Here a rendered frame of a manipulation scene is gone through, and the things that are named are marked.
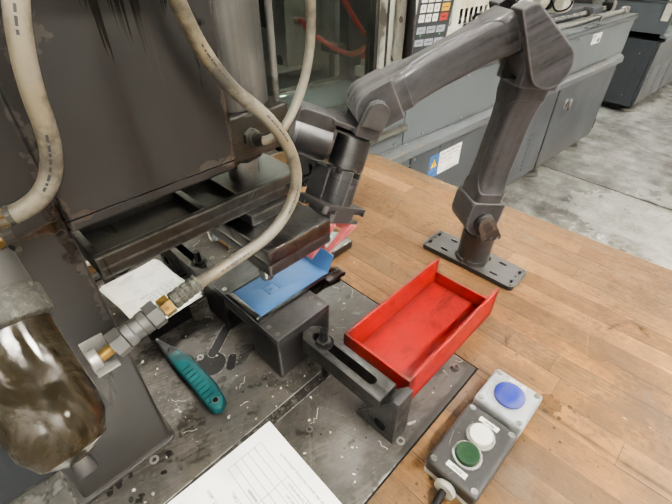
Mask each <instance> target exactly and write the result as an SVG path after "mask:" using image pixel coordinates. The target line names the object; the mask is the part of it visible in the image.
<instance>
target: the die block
mask: <svg viewBox="0 0 672 504"><path fill-rule="evenodd" d="M204 290H205V294H206V297H207V301H208V305H209V308H210V311H211V312H212V313H213V314H215V315H216V316H217V317H218V318H219V319H220V320H221V321H222V322H223V323H224V324H225V325H226V326H227V327H228V328H230V329H233V328H234V327H236V326H237V325H239V324H240V323H242V322H243V321H244V322H245V323H246V324H247V325H248V326H249V327H250V328H252V333H253V338H254V343H255V349H256V354H257V355H258V356H260V357H261V358H262V359H263V360H264V361H265V362H266V363H267V364H268V365H269V366H270V367H271V368H272V369H273V370H275V371H276V372H277V373H278V374H279V375H280V376H281V377H282V378H283V377H284V376H285V375H287V374H288V373H289V372H291V371H292V370H293V369H294V368H296V367H297V366H298V365H299V364H301V363H302V362H303V361H304V360H306V359H307V358H308V357H309V355H307V354H306V353H305V352H304V350H303V332H305V331H306V330H307V329H309V328H310V327H311V326H321V327H326V328H327V329H328V332H329V309H328V310H327V311H325V312H324V313H322V314H321V315H320V316H318V317H317V318H316V319H314V320H313V321H312V322H310V323H309V324H308V325H306V326H305V327H303V328H302V329H301V330H299V331H298V332H297V333H295V334H294V335H293V336H291V337H290V338H288V339H287V340H286V341H284V342H283V343H282V344H280V345H279V346H277V345H276V344H275V343H274V342H273V341H272V340H270V339H269V338H268V337H267V336H266V335H265V334H264V333H262V332H261V331H260V330H259V329H258V328H257V327H256V326H254V325H253V324H252V323H251V322H250V321H249V320H248V319H246V318H245V317H244V316H243V315H242V314H241V313H240V312H238V311H237V310H236V309H235V308H234V307H233V306H232V305H231V304H229V303H228V302H227V301H226V300H225V299H224V298H223V297H221V296H220V295H219V294H218V293H217V292H216V291H215V290H213V289H212V288H211V287H210V286H209V285H206V286H205V287H204Z"/></svg>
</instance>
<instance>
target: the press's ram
mask: <svg viewBox="0 0 672 504"><path fill-rule="evenodd" d="M290 181H291V179H290V169H289V165H288V164H286V163H284V162H281V161H279V160H277V159H275V158H273V157H271V156H269V155H267V154H265V153H261V154H259V155H256V156H254V157H251V158H248V159H246V160H243V161H242V163H241V164H240V165H238V169H237V170H233V171H231V170H230V171H228V172H225V173H223V174H220V175H218V176H215V177H212V178H210V179H207V180H205V181H202V182H200V183H197V184H194V185H192V186H189V187H187V188H184V189H182V190H179V191H176V192H174V193H171V194H169V195H166V196H164V197H161V198H159V199H156V200H153V201H151V202H148V203H146V204H143V205H141V206H138V207H135V208H133V209H130V210H128V211H125V212H123V213H120V214H117V215H115V216H112V217H110V218H107V219H105V220H102V221H99V222H97V223H94V224H92V225H89V226H87V227H84V228H81V229H79V230H76V231H74V232H71V234H72V236H73V238H74V240H75V242H76V244H77V246H78V248H79V250H80V252H81V254H82V255H83V256H84V257H85V259H86V260H87V261H88V262H89V263H90V264H91V265H92V267H93V268H94V269H95V270H96V271H97V272H98V274H99V275H100V276H101V277H102V278H103V279H104V280H106V279H108V278H110V277H113V276H115V275H117V274H119V273H121V272H123V271H125V270H127V269H129V268H132V267H134V266H136V265H138V264H140V263H142V262H144V261H146V260H149V259H151V258H153V257H155V256H157V255H159V254H161V253H163V252H165V251H168V250H170V249H172V248H174V247H176V246H178V245H180V244H182V243H185V242H187V241H189V240H191V239H193V238H195V237H197V236H199V235H202V234H204V233H206V232H207V234H208V237H209V239H210V240H211V241H218V240H221V241H223V242H224V243H225V244H227V245H228V246H230V247H231V248H232V249H234V250H235V251H236V252H237V251H238V250H240V249H241V248H243V247H244V246H246V245H247V244H249V243H250V242H252V241H253V240H254V239H256V238H257V237H258V236H259V235H261V234H262V233H263V232H264V231H265V230H266V229H267V228H268V227H269V226H270V225H271V224H272V223H273V222H274V220H275V219H276V217H277V216H278V215H279V213H280V211H281V210H282V208H283V206H284V204H285V202H286V199H287V195H286V194H288V193H289V189H290ZM329 242H330V219H329V218H327V217H326V216H324V215H322V214H320V213H318V212H316V211H315V210H313V209H311V208H309V207H307V206H305V205H304V204H302V203H300V202H297V205H296V207H295V209H294V211H293V213H292V215H291V217H290V218H289V220H288V221H287V223H286V224H285V226H284V227H283V228H282V230H281V231H280V232H279V233H278V234H277V235H276V236H275V237H274V238H273V239H272V240H271V241H270V242H269V243H268V244H267V245H266V246H264V247H263V248H262V249H260V250H259V251H258V252H256V253H255V254H253V255H252V256H251V257H249V258H248V259H247V260H248V261H250V262H251V263H252V264H254V265H255V266H257V267H258V269H259V275H260V277H261V279H262V280H264V281H269V280H272V279H273V278H274V275H276V274H277V273H279V272H281V271H282V270H284V269H286V268H287V267H289V266H291V265H292V264H294V263H296V262H297V261H299V260H301V259H302V258H304V257H305V256H307V255H309V254H310V253H312V252H314V251H315V250H317V249H319V248H320V247H322V246H324V245H325V244H327V243H329Z"/></svg>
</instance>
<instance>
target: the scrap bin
mask: <svg viewBox="0 0 672 504"><path fill-rule="evenodd" d="M439 260H440V258H437V259H435V260H434V261H433V262H432V263H431V264H429V265H428V266H427V267H426V268H424V269H423V270H422V271H421V272H419V273H418V274H417V275H416V276H414V277H413V278H412V279H411V280H409V281H408V282H407V283H406V284H404V285H403V286H402V287H401V288H399V289H398V290H397V291H396V292H395V293H393V294H392V295H391V296H390V297H388V298H387V299H386V300H385V301H383V302H382V303H381V304H380V305H378V306H377V307H376V308H375V309H373V310H372V311H371V312H370V313H368V314H367V315H366V316H365V317H364V318H362V319H361V320H360V321H359V322H357V323H356V324H355V325H354V326H352V327H351V328H350V329H349V330H347V331H346V332H345V333H344V345H346V346H347V347H348V348H350V349H351V350H352V351H354V352H355V353H356V354H357V355H359V356H360V357H361V358H363V359H364V360H365V361H367V362H368V363H369V364H371V365H372V366H373V367H374V368H376V369H377V370H378V371H380V372H381V373H382V374H384V375H385V376H386V377H388V378H389V379H390V380H391V381H393V382H394V383H395V384H397V385H396V389H395V390H397V389H401V388H405V387H409V388H410V389H411V390H413V394H412V399H413V398H414V397H415V396H416V394H417V393H418V392H419V391H420V390H421V389H422V388H423V387H424V386H425V385H426V384H427V383H428V381H429V380H430V379H431V378H432V377H433V376H434V375H435V374H436V373H437V372H438V371H439V369H440V368H441V367H442V366H443V365H444V364H445V363H446V362H447V361H448V360H449V359H450V357H451V356H452V355H453V354H454V353H455V352H456V351H457V350H458V349H459V348H460V347H461V346H462V344H463V343H464V342H465V341H466V340H467V339H468V338H469V337H470V336H471V335H472V334H473V332H474V331H475V330H476V329H477V328H478V327H479V326H480V325H481V324H482V323H483V322H484V320H485V319H486V318H487V317H488V316H489V315H490V314H491V312H492V309H493V306H494V303H495V300H496V297H497V294H498V291H499V289H498V288H496V289H495V290H494V291H493V292H492V293H491V294H490V295H489V296H488V297H485V296H483V295H481V294H479V293H477V292H476V291H474V290H472V289H470V288H468V287H466V286H464V285H462V284H461V283H459V282H457V281H455V280H453V279H451V278H449V277H448V276H446V275H444V274H442V273H440V272H438V271H437V270H438V265H439ZM412 399H411V400H412Z"/></svg>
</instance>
